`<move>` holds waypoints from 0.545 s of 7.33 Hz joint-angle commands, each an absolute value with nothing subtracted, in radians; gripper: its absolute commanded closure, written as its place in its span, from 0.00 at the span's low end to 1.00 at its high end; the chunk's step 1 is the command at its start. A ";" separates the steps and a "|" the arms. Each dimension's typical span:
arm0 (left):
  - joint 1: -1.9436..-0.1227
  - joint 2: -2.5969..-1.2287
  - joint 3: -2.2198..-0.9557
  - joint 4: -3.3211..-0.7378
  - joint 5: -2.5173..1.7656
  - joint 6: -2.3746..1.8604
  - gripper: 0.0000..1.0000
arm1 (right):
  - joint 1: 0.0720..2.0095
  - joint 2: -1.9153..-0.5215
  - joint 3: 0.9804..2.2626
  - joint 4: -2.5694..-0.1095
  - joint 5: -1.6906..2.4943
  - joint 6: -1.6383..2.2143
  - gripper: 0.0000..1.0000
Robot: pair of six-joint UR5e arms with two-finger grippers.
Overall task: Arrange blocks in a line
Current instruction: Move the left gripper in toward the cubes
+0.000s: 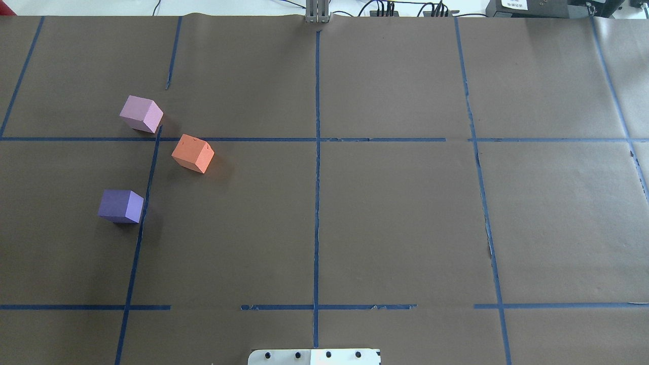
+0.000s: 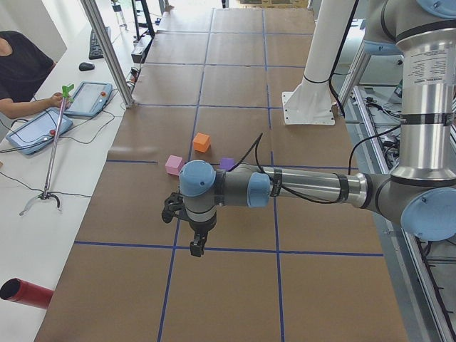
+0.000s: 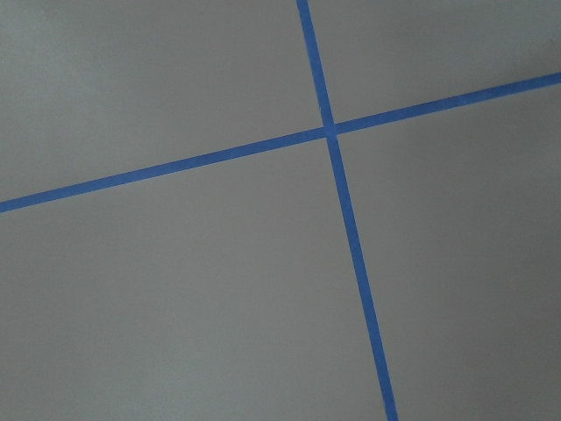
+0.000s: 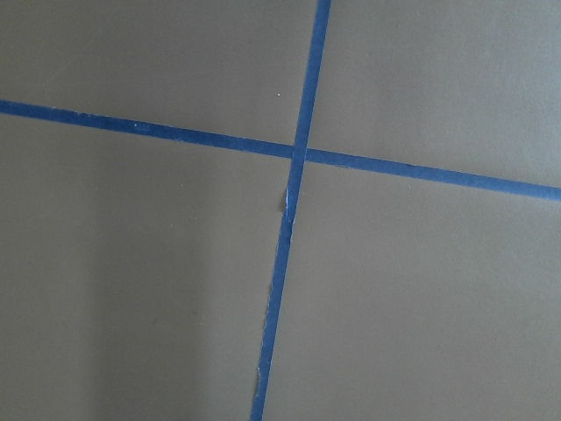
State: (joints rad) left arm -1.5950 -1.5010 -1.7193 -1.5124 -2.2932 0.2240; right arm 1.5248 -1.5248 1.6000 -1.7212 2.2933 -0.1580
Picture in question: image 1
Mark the black USB hub left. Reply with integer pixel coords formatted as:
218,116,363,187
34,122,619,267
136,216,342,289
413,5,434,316
369,1,398,18

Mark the black USB hub right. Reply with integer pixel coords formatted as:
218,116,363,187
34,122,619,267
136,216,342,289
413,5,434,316
417,2,459,18

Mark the orange foam block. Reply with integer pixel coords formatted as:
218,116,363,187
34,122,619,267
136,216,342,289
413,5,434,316
171,134,215,174

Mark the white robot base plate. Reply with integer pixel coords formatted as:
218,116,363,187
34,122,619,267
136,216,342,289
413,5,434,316
247,348,382,364

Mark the black usb hub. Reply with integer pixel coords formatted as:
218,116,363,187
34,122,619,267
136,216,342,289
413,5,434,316
417,2,459,18
369,1,398,18

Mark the black computer box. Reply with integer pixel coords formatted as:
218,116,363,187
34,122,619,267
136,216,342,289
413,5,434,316
485,0,624,19

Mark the purple foam block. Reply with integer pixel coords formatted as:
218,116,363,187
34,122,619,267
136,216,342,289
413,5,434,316
97,190,144,224

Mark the grey aluminium frame post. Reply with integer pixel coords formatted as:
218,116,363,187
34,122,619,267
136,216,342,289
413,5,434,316
305,0,331,24

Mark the pink foam block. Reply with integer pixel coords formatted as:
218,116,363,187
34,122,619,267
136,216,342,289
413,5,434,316
120,95,164,133

